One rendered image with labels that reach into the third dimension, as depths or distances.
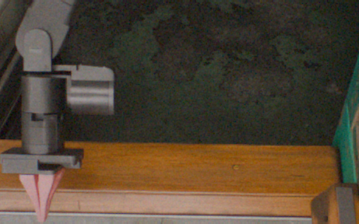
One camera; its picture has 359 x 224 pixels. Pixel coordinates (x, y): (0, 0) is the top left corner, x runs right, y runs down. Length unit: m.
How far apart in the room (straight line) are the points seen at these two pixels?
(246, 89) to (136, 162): 1.07
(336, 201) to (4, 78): 1.06
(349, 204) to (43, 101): 0.43
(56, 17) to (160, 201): 0.32
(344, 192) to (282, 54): 1.29
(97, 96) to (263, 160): 0.29
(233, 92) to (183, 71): 0.18
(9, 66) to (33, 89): 0.85
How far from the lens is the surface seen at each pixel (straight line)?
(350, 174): 0.95
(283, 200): 0.98
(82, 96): 0.87
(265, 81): 2.06
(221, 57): 2.12
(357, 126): 0.93
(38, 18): 0.86
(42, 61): 0.86
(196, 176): 0.99
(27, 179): 0.89
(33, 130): 0.89
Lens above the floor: 1.63
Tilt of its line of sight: 55 degrees down
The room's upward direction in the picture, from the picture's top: 2 degrees clockwise
